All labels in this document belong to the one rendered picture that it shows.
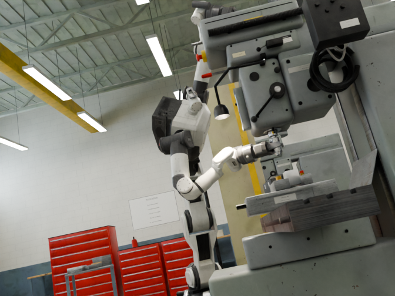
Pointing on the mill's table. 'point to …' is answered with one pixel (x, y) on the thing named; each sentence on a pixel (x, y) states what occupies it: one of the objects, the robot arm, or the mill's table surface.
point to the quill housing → (285, 111)
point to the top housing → (214, 42)
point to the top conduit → (255, 22)
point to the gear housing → (243, 57)
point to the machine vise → (288, 195)
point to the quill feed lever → (276, 89)
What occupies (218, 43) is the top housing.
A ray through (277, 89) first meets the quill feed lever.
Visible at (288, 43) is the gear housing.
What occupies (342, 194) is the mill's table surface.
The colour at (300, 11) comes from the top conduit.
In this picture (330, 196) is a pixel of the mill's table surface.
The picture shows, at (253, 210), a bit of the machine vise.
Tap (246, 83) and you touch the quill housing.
